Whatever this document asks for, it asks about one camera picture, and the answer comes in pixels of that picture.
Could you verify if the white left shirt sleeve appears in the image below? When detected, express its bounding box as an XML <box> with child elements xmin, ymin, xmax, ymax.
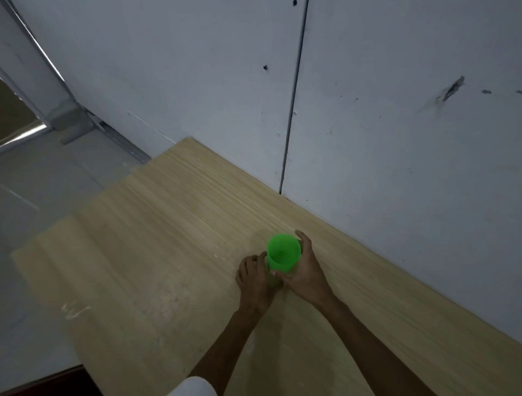
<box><xmin>166</xmin><ymin>376</ymin><xmax>218</xmax><ymax>396</ymax></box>

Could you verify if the person's right hand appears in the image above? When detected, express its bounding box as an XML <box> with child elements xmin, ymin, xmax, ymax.
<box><xmin>275</xmin><ymin>230</ymin><xmax>339</xmax><ymax>313</ymax></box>

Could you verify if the person's left forearm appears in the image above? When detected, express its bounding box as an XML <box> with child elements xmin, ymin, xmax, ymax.
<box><xmin>187</xmin><ymin>308</ymin><xmax>272</xmax><ymax>396</ymax></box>

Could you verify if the light wooden table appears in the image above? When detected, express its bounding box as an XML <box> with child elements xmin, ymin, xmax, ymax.
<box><xmin>10</xmin><ymin>137</ymin><xmax>522</xmax><ymax>396</ymax></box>

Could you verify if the white framed window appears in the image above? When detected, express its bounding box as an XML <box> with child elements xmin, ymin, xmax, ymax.
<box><xmin>0</xmin><ymin>75</ymin><xmax>49</xmax><ymax>150</ymax></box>

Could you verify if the person's right forearm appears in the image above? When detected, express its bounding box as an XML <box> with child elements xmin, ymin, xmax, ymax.
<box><xmin>318</xmin><ymin>296</ymin><xmax>437</xmax><ymax>396</ymax></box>

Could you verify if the person's left hand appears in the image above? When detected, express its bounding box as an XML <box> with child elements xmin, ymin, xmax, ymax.
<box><xmin>235</xmin><ymin>251</ymin><xmax>284</xmax><ymax>315</ymax></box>

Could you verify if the green plastic cup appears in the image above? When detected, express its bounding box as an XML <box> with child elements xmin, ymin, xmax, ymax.
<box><xmin>266</xmin><ymin>233</ymin><xmax>302</xmax><ymax>274</ymax></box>

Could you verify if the grey metal partition frame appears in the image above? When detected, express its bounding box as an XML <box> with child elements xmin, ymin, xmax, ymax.
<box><xmin>0</xmin><ymin>0</ymin><xmax>152</xmax><ymax>165</ymax></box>

